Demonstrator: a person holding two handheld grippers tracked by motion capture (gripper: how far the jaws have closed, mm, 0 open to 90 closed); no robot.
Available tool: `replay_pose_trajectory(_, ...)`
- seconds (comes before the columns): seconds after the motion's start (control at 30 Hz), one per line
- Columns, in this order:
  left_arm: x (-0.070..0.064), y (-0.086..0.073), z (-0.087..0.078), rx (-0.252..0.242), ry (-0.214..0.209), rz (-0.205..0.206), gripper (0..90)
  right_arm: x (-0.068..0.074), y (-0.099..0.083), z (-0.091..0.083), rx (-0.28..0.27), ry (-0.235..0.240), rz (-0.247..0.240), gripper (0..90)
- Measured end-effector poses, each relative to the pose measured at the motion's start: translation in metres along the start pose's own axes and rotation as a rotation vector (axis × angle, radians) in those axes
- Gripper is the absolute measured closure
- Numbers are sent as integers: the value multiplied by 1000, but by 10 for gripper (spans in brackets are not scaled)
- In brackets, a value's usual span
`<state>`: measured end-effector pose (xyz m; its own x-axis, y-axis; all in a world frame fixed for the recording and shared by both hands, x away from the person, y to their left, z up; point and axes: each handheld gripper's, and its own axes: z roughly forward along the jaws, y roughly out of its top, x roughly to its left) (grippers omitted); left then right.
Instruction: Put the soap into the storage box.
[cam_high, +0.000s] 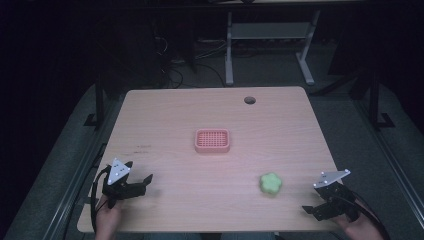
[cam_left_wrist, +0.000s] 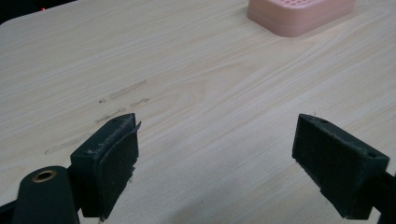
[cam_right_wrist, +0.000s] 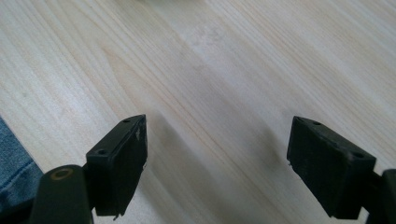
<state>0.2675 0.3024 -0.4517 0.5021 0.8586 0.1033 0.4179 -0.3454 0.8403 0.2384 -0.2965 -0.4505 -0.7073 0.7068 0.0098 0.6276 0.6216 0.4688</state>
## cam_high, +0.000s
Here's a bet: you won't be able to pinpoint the grey metal floor rail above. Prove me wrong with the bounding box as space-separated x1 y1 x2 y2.
351 98 424 218
41 98 118 240

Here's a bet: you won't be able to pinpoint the black floor cables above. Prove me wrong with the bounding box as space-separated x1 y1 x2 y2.
153 34 228 89

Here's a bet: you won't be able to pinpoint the black metal stand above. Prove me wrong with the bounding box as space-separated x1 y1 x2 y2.
83 71 108 128
366 68 396 130

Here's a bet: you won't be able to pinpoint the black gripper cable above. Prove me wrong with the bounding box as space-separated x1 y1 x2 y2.
90 165 112 233
349 190 392 240

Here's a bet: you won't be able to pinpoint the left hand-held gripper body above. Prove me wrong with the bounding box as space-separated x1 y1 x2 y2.
101 157 148 210

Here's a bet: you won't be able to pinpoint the white metal stand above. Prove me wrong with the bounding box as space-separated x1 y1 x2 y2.
224 9 322 87

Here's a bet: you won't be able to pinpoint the pink soap dish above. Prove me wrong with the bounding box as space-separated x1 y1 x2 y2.
194 128 231 154

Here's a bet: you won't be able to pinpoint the person's right hand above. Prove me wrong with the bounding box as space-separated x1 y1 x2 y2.
333 199 385 240

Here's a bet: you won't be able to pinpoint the person's left hand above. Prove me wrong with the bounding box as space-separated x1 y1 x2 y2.
94 194 125 236

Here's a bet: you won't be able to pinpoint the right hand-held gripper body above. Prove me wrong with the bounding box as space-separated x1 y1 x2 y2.
312 168 362 223

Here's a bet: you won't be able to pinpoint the green flower-shaped soap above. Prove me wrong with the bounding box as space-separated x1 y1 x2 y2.
259 171 283 196

